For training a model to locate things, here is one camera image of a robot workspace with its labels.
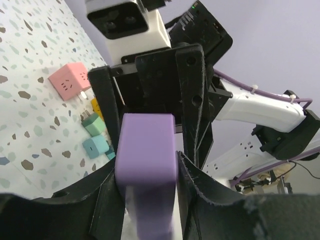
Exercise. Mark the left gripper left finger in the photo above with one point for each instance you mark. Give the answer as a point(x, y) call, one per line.
point(90, 209)

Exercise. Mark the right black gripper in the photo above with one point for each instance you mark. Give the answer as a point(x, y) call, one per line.
point(177, 81)

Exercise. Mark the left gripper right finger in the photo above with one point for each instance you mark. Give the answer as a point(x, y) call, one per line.
point(210, 211)

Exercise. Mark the teal cube adapter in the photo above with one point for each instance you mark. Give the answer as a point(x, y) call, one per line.
point(110, 153)

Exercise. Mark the green cube adapter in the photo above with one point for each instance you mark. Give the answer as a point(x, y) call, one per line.
point(93, 123)

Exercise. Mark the yellow cube socket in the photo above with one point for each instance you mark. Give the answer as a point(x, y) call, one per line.
point(96, 107)

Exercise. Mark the light blue cube adapter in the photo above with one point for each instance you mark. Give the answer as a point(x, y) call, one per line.
point(95, 146)

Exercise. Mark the purple power strip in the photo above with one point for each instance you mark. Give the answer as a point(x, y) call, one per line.
point(146, 172)

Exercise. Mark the pink cube socket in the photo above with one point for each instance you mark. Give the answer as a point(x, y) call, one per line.
point(70, 80)

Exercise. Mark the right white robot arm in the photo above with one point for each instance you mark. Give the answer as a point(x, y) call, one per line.
point(255, 131)

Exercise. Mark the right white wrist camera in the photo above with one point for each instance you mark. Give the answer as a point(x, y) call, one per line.
point(129, 26)

